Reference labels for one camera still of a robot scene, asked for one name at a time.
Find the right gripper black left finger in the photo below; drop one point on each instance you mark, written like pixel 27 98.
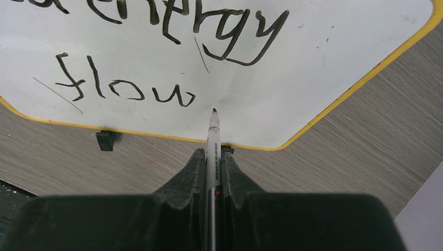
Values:
pixel 166 219

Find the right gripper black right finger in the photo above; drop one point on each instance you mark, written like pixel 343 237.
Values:
pixel 259 220

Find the black white marker pen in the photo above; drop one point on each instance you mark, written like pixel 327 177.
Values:
pixel 213 205

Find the yellow framed whiteboard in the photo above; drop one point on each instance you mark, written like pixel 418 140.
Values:
pixel 271 69

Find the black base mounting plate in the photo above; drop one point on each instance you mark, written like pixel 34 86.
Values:
pixel 12 199

